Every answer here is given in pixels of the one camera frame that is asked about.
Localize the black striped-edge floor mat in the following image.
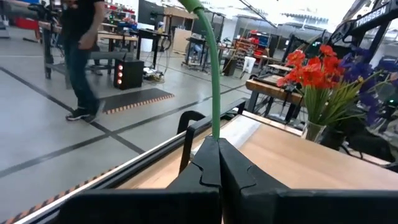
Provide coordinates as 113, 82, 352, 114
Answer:
99, 87, 175, 115
0, 166, 122, 224

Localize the black computer tower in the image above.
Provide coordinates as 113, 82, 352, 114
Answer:
113, 58, 146, 91

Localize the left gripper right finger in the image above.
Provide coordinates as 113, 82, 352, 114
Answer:
219, 138, 398, 224

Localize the black aluminium table frame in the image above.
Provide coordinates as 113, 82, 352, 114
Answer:
9, 98, 249, 224

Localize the wooden top work table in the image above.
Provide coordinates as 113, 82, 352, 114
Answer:
244, 63, 307, 124

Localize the white bin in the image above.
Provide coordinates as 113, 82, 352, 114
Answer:
242, 55, 257, 75

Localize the clear glass vase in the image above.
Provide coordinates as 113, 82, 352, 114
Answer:
300, 120, 327, 144

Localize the shelf with red bins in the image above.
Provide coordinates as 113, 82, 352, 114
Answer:
234, 29, 272, 63

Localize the person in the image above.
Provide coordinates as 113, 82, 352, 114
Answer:
58, 0, 107, 124

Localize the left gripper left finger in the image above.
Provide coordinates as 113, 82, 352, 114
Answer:
58, 136, 223, 224

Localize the purple artificial flower bunch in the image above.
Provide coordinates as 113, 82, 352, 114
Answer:
338, 46, 398, 125

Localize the red artificial flower bunch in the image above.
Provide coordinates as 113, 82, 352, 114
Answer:
306, 44, 374, 125
275, 49, 324, 125

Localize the pink artificial tulip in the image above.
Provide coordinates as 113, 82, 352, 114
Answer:
178, 0, 222, 141

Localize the black table clamp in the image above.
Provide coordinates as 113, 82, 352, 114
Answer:
176, 110, 208, 135

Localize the grey metal workbench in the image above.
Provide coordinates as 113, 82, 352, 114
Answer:
42, 29, 137, 90

